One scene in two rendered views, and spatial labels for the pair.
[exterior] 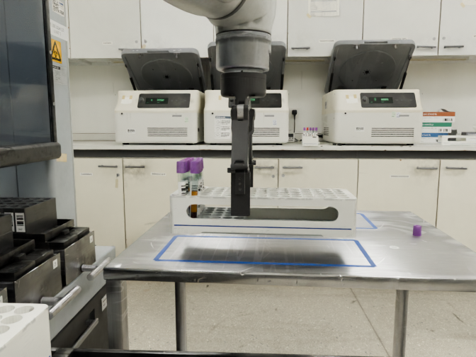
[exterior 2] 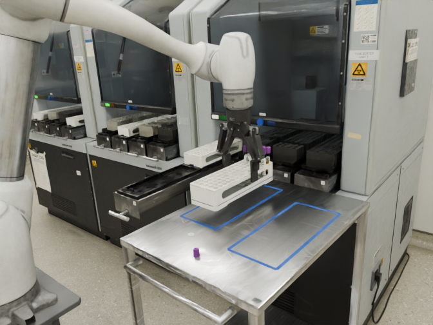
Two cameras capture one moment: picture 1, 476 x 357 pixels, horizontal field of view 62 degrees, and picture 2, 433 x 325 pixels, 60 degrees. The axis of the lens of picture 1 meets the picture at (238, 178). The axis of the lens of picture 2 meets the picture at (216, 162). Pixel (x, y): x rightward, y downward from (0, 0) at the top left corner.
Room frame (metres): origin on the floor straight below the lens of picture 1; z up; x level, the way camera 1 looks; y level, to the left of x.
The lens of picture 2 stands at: (1.28, -0.94, 1.31)
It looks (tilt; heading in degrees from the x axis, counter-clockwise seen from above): 18 degrees down; 127
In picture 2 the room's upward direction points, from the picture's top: 3 degrees counter-clockwise
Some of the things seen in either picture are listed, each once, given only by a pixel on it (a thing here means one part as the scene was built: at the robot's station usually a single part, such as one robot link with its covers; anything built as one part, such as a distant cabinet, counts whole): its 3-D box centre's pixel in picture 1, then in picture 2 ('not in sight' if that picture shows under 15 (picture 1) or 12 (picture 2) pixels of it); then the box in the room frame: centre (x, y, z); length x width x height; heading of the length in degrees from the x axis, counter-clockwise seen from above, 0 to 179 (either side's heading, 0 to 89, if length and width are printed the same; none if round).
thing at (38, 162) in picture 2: not in sight; (38, 170); (-1.43, 0.41, 0.43); 0.27 x 0.02 x 0.36; 177
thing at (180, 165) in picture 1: (182, 195); not in sight; (0.64, 0.09, 0.92); 0.02 x 0.02 x 0.11
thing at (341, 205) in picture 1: (261, 210); (234, 181); (0.67, -0.04, 0.89); 0.30 x 0.10 x 0.06; 85
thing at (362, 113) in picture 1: (367, 94); not in sight; (2.86, -0.92, 1.25); 0.62 x 0.56 x 0.69; 177
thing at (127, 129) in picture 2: not in sight; (142, 127); (-0.38, 0.55, 0.83); 0.30 x 0.10 x 0.06; 87
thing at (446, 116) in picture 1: (435, 115); not in sight; (2.99, -1.46, 1.10); 0.24 x 0.13 x 0.10; 86
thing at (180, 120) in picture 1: (166, 98); not in sight; (2.93, 0.52, 1.22); 0.62 x 0.56 x 0.64; 175
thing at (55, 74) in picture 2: not in sight; (78, 51); (-1.16, 0.73, 1.28); 0.61 x 0.51 x 0.63; 177
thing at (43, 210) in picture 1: (37, 217); (320, 159); (0.78, 0.40, 0.85); 0.12 x 0.02 x 0.06; 176
